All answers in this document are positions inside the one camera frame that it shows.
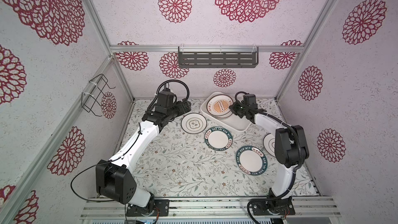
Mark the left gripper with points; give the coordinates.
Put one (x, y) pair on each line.
(182, 110)

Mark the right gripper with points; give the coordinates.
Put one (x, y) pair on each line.
(236, 109)

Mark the orange sunburst plate front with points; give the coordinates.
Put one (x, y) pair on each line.
(218, 106)

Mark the green clover plate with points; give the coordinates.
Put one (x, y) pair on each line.
(193, 123)

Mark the green rim lettered plate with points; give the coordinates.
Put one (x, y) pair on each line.
(251, 160)
(218, 138)

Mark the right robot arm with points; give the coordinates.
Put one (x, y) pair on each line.
(290, 142)

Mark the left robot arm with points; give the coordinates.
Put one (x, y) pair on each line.
(114, 178)

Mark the white plastic bin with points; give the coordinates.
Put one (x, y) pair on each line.
(233, 123)

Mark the clover plate far right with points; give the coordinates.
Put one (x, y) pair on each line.
(269, 144)

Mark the grey slotted wall shelf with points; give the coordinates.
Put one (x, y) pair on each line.
(220, 59)

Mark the black wire wall rack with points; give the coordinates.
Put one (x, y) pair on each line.
(99, 101)

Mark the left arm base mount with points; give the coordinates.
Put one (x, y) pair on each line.
(155, 208)

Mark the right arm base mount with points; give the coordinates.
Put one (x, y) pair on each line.
(280, 207)

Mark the aluminium front rail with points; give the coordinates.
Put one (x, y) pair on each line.
(217, 208)

